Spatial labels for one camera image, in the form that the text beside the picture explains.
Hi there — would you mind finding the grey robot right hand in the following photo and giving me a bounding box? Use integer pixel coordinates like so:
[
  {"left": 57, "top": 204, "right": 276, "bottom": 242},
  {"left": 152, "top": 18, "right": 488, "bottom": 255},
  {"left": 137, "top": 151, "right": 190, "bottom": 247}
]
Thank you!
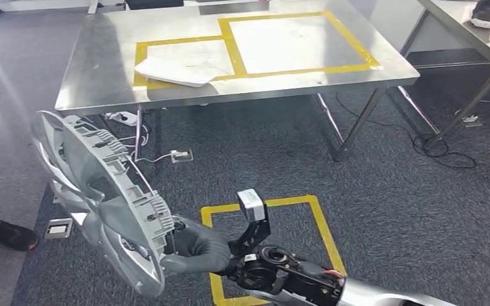
[{"left": 160, "top": 215, "right": 232, "bottom": 275}]

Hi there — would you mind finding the silver plastic wheel cover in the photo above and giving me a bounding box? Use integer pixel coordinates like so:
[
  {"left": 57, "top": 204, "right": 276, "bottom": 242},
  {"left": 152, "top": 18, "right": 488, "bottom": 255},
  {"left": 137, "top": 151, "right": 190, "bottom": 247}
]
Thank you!
[{"left": 31, "top": 110, "right": 176, "bottom": 300}]

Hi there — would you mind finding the white flat plastic part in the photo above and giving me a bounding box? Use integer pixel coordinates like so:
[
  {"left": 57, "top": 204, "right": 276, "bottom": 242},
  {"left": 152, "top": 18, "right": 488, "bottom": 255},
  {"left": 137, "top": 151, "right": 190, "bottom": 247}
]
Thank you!
[{"left": 135, "top": 57, "right": 221, "bottom": 88}]

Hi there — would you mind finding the stainless steel workbench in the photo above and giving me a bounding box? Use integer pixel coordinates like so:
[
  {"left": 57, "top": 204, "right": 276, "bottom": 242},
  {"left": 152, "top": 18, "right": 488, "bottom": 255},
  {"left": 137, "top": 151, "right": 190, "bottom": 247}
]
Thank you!
[{"left": 54, "top": 0, "right": 421, "bottom": 163}]

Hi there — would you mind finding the metal floor socket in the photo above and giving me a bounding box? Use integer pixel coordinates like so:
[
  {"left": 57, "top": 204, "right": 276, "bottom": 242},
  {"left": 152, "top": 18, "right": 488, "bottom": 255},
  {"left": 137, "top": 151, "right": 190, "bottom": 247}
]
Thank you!
[
  {"left": 454, "top": 110, "right": 482, "bottom": 128},
  {"left": 170, "top": 149, "right": 194, "bottom": 164},
  {"left": 44, "top": 218, "right": 73, "bottom": 240}
]

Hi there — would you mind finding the white power strip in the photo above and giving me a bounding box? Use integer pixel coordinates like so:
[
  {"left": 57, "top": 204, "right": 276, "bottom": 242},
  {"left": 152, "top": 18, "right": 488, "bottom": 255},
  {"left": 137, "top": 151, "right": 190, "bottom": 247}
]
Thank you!
[{"left": 105, "top": 110, "right": 138, "bottom": 127}]

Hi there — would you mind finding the person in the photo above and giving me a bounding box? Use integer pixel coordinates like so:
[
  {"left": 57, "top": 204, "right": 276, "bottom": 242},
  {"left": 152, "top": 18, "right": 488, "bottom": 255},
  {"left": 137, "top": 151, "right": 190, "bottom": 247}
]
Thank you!
[{"left": 0, "top": 212, "right": 40, "bottom": 252}]

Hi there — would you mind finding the stainless steel side table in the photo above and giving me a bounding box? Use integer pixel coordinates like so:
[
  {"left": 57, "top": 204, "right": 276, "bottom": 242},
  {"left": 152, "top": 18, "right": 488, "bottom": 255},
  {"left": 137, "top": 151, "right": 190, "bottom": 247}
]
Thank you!
[{"left": 397, "top": 0, "right": 490, "bottom": 142}]

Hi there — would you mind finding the black and white object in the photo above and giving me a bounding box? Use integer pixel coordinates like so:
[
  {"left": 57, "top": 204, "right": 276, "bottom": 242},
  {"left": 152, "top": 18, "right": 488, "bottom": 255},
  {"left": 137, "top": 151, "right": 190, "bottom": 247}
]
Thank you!
[{"left": 464, "top": 0, "right": 490, "bottom": 29}]

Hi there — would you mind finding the black floor cable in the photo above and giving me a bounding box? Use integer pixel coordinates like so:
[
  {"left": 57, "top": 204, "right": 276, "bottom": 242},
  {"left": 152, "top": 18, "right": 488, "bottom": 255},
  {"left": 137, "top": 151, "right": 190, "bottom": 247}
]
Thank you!
[{"left": 334, "top": 91, "right": 479, "bottom": 171}]

